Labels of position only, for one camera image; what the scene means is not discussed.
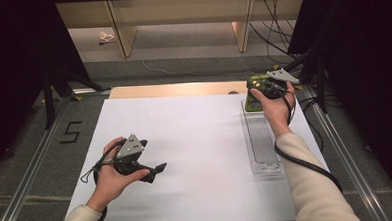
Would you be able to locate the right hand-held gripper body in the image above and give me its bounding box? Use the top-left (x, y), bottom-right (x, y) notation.
top-left (257, 67), bottom-right (302, 101)

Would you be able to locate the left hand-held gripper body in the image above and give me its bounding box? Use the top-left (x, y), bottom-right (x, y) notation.
top-left (112, 133), bottom-right (147, 177)

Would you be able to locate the green snack packet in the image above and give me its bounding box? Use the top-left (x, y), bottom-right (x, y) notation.
top-left (243, 73), bottom-right (274, 113)

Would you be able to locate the clear plastic tray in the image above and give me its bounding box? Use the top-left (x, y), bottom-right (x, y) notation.
top-left (239, 98), bottom-right (285, 176)

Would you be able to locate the person's right hand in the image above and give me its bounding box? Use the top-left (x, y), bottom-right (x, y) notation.
top-left (249, 81), bottom-right (298, 141)

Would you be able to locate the person's left hand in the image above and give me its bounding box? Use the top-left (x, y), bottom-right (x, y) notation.
top-left (82, 136), bottom-right (152, 213)

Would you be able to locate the black tripod stand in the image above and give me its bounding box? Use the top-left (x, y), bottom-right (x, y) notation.
top-left (41, 63), bottom-right (113, 130)
top-left (280, 48), bottom-right (329, 117)

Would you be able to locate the white sheet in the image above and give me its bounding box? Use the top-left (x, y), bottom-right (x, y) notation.
top-left (61, 89), bottom-right (333, 221)

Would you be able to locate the black curtain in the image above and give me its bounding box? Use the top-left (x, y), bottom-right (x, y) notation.
top-left (284, 0), bottom-right (392, 215)
top-left (0, 0), bottom-right (94, 173)

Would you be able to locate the beige wooden shelf unit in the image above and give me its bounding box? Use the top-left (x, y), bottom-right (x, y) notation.
top-left (55, 0), bottom-right (307, 61)

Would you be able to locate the crumpled paper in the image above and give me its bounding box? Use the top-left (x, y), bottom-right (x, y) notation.
top-left (97, 30), bottom-right (116, 46)

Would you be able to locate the thin black floor cable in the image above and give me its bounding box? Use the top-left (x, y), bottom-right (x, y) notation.
top-left (297, 93), bottom-right (346, 154)

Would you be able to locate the bundle of black cables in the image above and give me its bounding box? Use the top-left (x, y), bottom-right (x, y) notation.
top-left (247, 0), bottom-right (304, 67)

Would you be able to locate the left hand-held gripper black cable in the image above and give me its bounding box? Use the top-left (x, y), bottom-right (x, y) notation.
top-left (57, 142), bottom-right (130, 221)

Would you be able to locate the short aluminium rail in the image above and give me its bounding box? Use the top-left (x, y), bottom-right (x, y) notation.
top-left (70, 86), bottom-right (111, 97)

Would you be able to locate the aluminium floor rail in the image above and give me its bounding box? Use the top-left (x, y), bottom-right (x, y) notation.
top-left (0, 95), bottom-right (77, 221)
top-left (301, 81), bottom-right (390, 221)

